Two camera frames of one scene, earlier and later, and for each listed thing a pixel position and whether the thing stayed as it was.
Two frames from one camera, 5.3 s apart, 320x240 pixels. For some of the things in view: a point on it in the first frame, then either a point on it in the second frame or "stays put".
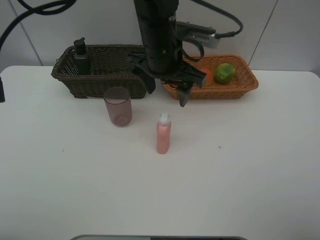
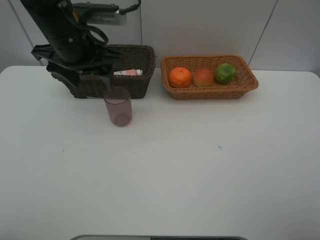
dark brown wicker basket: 110,66 stays put
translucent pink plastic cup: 118,102 stays put
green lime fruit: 224,73 stays put
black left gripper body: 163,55 → 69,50
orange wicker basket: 244,81 stays put
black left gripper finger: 149,82 → 73,76
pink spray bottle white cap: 163,134 → 135,72
